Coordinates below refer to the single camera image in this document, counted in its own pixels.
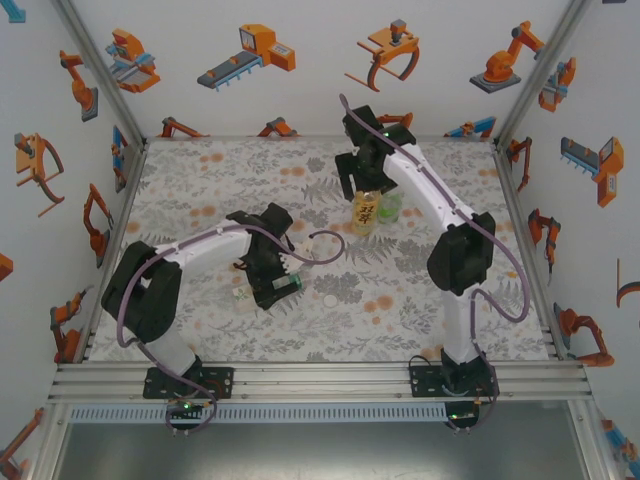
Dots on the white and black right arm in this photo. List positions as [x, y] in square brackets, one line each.
[460, 255]

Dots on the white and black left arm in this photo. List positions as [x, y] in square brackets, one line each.
[145, 295]

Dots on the white bottle cap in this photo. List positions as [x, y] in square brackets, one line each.
[330, 300]

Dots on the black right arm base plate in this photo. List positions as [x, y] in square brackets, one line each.
[425, 382]

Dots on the grey metal panel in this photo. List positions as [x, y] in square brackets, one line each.
[325, 455]

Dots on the floral patterned table mat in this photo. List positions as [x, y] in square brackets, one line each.
[225, 175]

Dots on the aluminium frame post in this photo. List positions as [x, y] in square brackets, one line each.
[537, 75]
[101, 75]

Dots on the aluminium side frame rail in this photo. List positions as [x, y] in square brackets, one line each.
[114, 250]
[511, 200]

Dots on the wide aluminium extrusion rail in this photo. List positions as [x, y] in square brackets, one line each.
[325, 382]

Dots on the yellow bottle cap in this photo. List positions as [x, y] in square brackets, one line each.
[368, 192]

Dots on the thin aluminium frame rail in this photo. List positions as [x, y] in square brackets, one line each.
[250, 137]

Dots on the aluminium frame leg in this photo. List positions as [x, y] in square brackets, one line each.
[50, 440]
[590, 440]

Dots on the orange tea bottle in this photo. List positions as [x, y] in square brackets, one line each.
[365, 215]

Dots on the small green label bottle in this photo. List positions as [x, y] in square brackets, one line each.
[389, 212]

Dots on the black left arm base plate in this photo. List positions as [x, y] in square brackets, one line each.
[220, 382]

